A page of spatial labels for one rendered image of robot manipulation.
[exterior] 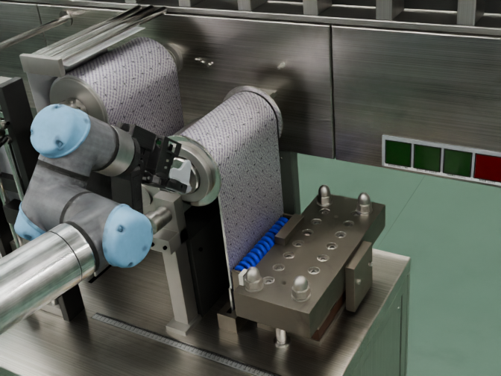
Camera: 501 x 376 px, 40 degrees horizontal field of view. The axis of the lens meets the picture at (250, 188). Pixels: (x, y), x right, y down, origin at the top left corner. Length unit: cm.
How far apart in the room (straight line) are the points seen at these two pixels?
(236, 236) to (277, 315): 18
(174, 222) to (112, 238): 46
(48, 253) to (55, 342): 68
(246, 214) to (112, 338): 38
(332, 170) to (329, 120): 236
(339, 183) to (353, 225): 222
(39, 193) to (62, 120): 11
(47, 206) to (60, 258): 13
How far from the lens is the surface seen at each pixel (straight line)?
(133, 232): 87
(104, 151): 100
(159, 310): 151
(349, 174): 378
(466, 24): 130
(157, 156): 111
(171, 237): 130
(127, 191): 110
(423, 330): 277
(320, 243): 142
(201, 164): 123
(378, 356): 155
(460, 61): 132
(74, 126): 95
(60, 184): 97
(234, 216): 133
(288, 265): 137
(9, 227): 155
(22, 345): 153
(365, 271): 144
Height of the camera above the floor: 184
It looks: 30 degrees down
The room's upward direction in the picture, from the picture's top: 6 degrees counter-clockwise
